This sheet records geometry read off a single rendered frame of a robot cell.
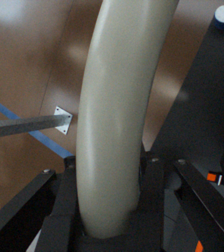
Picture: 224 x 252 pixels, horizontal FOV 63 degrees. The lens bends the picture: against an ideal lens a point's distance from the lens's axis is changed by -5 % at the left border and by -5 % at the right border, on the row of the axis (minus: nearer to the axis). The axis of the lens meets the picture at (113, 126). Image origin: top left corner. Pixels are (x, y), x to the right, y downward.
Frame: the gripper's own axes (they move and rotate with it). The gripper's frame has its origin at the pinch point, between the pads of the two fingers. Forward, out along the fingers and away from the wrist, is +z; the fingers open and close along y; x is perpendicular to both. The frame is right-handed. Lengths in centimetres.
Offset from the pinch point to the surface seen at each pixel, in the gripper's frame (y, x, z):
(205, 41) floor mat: 56, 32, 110
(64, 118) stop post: -56, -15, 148
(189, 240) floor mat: 40, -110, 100
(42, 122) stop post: -66, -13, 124
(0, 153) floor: -162, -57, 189
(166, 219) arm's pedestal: 17, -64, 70
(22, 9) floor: -99, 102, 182
